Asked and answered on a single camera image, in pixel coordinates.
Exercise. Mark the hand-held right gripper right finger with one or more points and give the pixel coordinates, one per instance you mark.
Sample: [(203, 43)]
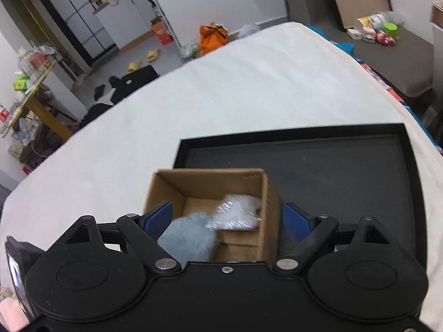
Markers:
[(296, 222)]

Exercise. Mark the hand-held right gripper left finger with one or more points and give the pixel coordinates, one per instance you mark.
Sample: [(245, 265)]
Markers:
[(159, 218)]

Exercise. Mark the grey fluffy plush ball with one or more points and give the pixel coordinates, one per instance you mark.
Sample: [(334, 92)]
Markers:
[(190, 238)]

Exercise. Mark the brown cardboard box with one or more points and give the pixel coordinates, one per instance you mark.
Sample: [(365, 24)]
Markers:
[(207, 181)]

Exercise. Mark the grey bunny plush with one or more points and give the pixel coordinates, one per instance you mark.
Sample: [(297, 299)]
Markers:
[(235, 211)]

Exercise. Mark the black rectangular tray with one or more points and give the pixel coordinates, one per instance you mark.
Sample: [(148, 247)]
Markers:
[(346, 179)]

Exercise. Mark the pink cloth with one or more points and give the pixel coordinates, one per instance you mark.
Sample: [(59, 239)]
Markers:
[(10, 314)]

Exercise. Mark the black clothing pile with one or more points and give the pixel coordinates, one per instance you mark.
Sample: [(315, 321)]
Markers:
[(95, 110)]

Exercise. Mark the yellow wooden table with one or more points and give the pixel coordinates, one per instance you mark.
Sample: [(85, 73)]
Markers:
[(45, 114)]

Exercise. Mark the black floor mat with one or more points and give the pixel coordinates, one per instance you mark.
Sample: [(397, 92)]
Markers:
[(138, 77)]

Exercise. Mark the yellow slipper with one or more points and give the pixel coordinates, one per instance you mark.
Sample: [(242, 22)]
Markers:
[(134, 66), (153, 55)]

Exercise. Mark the green tissue packet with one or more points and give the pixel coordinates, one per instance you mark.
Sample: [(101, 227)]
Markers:
[(20, 83)]

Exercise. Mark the printed bed sheet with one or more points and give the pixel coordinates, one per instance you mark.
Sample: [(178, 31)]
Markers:
[(387, 83)]

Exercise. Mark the green patterned plastic bag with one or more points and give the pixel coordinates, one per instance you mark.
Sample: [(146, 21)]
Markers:
[(188, 50)]

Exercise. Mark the teal cloth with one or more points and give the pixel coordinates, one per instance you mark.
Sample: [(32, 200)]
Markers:
[(341, 46)]

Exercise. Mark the orange cardboard box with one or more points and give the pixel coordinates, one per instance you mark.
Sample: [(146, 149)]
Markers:
[(162, 33)]

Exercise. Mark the orange gift bag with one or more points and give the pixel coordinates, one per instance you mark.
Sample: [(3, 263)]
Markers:
[(213, 39)]

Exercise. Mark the clear plastic bottle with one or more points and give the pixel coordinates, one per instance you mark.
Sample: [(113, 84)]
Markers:
[(27, 60)]

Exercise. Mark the grey low bench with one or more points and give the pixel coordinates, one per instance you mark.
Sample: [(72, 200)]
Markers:
[(405, 62)]

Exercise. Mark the small white box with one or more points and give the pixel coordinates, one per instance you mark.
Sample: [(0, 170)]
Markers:
[(353, 33)]

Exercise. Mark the white plastic bag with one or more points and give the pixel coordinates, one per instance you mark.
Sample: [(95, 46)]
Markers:
[(249, 30)]

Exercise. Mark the white kitchen cabinet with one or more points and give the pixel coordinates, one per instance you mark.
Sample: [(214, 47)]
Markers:
[(128, 20)]

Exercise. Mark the red pink toy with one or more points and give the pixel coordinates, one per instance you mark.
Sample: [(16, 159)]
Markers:
[(386, 38)]

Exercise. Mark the green plastic toy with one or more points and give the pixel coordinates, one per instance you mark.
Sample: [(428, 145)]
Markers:
[(391, 29)]

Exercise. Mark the white round can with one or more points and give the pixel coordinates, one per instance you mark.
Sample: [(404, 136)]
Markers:
[(373, 20)]

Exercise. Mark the black framed sliding door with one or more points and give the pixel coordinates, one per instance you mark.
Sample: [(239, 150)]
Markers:
[(74, 17)]

